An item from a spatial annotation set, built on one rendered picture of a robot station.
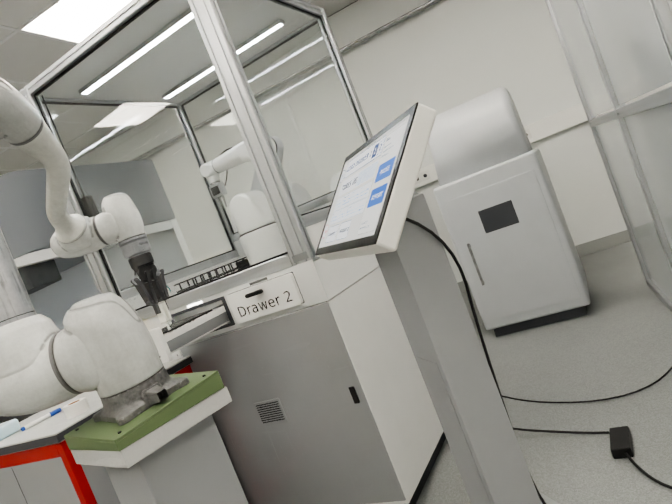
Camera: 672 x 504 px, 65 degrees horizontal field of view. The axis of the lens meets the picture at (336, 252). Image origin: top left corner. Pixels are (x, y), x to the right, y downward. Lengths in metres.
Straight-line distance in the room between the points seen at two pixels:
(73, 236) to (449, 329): 1.17
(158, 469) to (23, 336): 0.42
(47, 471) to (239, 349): 0.69
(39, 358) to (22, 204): 1.50
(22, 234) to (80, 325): 1.46
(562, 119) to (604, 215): 0.87
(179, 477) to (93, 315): 0.41
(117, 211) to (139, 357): 0.65
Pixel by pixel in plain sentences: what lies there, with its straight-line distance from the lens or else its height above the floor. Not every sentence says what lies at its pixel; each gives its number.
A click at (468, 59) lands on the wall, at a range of 4.92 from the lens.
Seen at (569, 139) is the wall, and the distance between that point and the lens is 4.85.
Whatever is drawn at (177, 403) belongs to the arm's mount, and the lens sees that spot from 1.27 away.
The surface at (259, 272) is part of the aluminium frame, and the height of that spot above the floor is 0.96.
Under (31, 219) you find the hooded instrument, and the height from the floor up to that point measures 1.54.
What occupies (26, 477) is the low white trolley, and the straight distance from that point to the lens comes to 2.03.
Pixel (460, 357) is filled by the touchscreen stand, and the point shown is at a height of 0.61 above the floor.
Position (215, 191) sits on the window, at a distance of 1.91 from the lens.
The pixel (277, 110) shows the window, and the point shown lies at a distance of 1.94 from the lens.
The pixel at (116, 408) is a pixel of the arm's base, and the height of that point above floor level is 0.82.
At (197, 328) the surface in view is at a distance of 1.86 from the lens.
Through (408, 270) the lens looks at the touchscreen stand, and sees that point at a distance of 1.27.
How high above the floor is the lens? 1.03
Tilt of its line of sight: 3 degrees down
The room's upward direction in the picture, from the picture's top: 21 degrees counter-clockwise
